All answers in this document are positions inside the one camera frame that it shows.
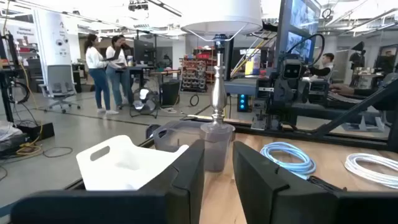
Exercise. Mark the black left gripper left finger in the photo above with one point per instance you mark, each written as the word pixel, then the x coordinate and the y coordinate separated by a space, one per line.
pixel 186 174

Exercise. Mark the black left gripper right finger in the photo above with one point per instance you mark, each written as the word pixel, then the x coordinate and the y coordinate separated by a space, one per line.
pixel 255 180

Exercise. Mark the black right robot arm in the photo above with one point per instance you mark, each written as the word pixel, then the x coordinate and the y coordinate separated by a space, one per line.
pixel 311 110

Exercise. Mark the clear plastic bin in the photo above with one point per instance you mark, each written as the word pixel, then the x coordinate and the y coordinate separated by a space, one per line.
pixel 216 152

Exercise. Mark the grey plastic bin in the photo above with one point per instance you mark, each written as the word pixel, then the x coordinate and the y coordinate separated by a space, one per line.
pixel 180 133

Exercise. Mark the black box with blue lights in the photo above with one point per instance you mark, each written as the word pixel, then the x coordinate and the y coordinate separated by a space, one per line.
pixel 243 102

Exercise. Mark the person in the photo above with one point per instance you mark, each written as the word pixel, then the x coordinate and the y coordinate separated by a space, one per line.
pixel 96 62
pixel 326 62
pixel 116 77

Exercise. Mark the white plastic bin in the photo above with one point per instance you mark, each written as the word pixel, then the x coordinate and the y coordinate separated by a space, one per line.
pixel 124 165

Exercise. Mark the silver lamp with white shade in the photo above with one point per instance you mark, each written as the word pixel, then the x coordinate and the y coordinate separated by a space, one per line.
pixel 219 90

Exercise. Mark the black trash bin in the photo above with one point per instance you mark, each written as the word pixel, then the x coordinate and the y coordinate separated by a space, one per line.
pixel 170 93

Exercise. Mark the black floor fan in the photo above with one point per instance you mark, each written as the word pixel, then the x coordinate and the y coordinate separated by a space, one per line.
pixel 144 102

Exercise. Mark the shelf with red bins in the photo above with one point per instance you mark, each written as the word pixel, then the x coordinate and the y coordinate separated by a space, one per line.
pixel 194 74

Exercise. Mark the black monitor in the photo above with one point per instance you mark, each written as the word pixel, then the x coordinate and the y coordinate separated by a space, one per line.
pixel 143 51

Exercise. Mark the black floor box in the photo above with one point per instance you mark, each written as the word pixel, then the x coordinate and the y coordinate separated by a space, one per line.
pixel 37 130

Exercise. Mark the grey office chair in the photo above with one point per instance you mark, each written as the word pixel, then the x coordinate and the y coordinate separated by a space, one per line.
pixel 60 77

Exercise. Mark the white display pillar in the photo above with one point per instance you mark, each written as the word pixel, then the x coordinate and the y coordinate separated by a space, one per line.
pixel 56 40

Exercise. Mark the black equipment stand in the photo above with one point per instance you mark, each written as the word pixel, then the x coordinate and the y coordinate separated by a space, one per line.
pixel 6 87

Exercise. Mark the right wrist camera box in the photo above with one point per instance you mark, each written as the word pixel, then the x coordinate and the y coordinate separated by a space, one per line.
pixel 291 70

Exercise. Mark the black diagonal frame strut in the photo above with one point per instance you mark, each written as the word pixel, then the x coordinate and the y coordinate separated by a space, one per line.
pixel 357 109

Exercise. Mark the large wall display screen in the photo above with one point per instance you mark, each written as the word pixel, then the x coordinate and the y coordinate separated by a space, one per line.
pixel 301 18

